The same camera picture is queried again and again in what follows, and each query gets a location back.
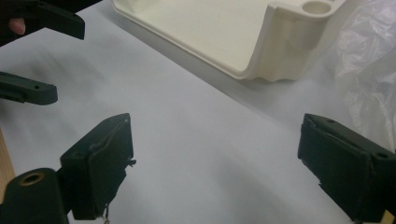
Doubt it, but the clear plastic bag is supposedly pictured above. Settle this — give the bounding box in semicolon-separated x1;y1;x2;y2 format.
333;0;396;152

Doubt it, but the cream plastic tray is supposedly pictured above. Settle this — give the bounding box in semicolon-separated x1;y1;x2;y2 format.
110;0;347;84

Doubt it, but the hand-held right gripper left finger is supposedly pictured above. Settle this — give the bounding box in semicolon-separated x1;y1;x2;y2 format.
60;112;137;221

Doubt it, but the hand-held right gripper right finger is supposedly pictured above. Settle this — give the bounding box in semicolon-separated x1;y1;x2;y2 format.
297;113;396;224

